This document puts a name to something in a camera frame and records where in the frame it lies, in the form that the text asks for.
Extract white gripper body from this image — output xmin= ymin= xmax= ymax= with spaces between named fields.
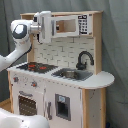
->
xmin=30 ymin=11 xmax=51 ymax=43

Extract white oven door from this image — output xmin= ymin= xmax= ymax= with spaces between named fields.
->
xmin=11 ymin=88 xmax=45 ymax=127

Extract wooden toy kitchen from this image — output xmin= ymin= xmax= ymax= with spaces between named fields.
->
xmin=8 ymin=11 xmax=114 ymax=128

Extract grey backdrop curtain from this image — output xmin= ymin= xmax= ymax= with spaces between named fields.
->
xmin=0 ymin=0 xmax=128 ymax=128

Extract black stovetop red burners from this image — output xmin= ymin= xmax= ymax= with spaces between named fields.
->
xmin=19 ymin=62 xmax=56 ymax=74

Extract right red stove knob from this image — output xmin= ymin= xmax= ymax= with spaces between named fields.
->
xmin=31 ymin=81 xmax=37 ymax=88

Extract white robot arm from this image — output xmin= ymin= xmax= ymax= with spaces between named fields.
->
xmin=0 ymin=11 xmax=51 ymax=128

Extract black toy faucet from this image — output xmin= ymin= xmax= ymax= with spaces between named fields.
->
xmin=76 ymin=51 xmax=94 ymax=70

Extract left red stove knob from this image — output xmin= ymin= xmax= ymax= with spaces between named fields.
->
xmin=13 ymin=77 xmax=19 ymax=82

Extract white cabinet door with dispenser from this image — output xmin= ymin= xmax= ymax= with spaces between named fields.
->
xmin=45 ymin=82 xmax=82 ymax=128

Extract red stove knob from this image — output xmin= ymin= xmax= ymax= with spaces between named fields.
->
xmin=31 ymin=81 xmax=37 ymax=88
xmin=13 ymin=77 xmax=19 ymax=82

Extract grey toy sink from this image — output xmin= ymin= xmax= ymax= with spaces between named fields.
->
xmin=53 ymin=68 xmax=93 ymax=81

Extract white toy microwave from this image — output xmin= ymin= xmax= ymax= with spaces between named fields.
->
xmin=51 ymin=14 xmax=92 ymax=38

